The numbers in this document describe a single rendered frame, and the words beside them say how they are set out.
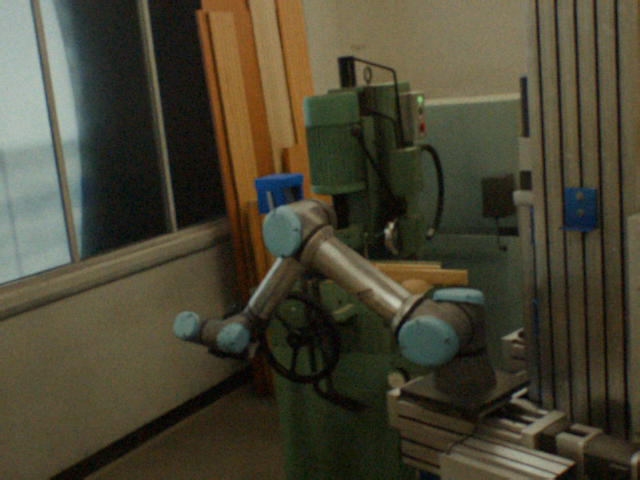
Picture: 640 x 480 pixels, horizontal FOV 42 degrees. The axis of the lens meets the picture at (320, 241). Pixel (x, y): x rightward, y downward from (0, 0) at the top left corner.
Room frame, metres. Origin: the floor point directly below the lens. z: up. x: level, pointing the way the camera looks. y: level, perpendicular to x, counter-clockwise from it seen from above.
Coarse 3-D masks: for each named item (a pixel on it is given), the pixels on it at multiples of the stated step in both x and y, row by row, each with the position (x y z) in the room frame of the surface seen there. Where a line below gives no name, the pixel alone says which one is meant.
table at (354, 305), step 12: (252, 288) 2.69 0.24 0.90; (432, 288) 2.49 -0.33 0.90; (288, 300) 2.61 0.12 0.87; (432, 300) 2.48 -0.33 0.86; (300, 312) 2.48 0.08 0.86; (312, 312) 2.46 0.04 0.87; (336, 312) 2.42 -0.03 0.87; (348, 312) 2.45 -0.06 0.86; (360, 312) 2.49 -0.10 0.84; (372, 312) 2.46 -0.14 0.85
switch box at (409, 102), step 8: (400, 96) 2.86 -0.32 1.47; (408, 96) 2.85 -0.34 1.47; (416, 96) 2.86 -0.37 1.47; (400, 104) 2.86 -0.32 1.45; (408, 104) 2.85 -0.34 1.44; (416, 104) 2.86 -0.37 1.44; (408, 112) 2.85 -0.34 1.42; (416, 112) 2.86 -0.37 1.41; (424, 112) 2.92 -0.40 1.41; (408, 120) 2.85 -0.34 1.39; (416, 120) 2.85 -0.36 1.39; (424, 120) 2.91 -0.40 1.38; (408, 128) 2.85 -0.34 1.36; (416, 128) 2.85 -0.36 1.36; (400, 136) 2.87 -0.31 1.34; (408, 136) 2.85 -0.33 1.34; (416, 136) 2.85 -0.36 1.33; (424, 136) 2.91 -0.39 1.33
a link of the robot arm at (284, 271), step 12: (324, 204) 2.02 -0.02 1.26; (336, 216) 2.05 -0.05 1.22; (276, 264) 2.13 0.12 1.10; (288, 264) 2.10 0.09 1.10; (276, 276) 2.12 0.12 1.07; (288, 276) 2.11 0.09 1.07; (264, 288) 2.15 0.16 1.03; (276, 288) 2.13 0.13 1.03; (288, 288) 2.13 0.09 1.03; (252, 300) 2.18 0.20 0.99; (264, 300) 2.15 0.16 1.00; (276, 300) 2.14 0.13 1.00; (240, 312) 2.20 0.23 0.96; (252, 312) 2.17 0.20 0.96; (264, 312) 2.16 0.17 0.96; (252, 324) 2.16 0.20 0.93; (264, 324) 2.18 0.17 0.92; (252, 336) 2.17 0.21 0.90
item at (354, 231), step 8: (352, 224) 2.76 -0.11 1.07; (360, 224) 2.74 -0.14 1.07; (336, 232) 2.65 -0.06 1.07; (344, 232) 2.64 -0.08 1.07; (352, 232) 2.68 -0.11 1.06; (360, 232) 2.73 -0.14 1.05; (344, 240) 2.63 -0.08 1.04; (352, 240) 2.67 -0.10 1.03; (360, 240) 2.72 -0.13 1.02; (352, 248) 2.67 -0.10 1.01
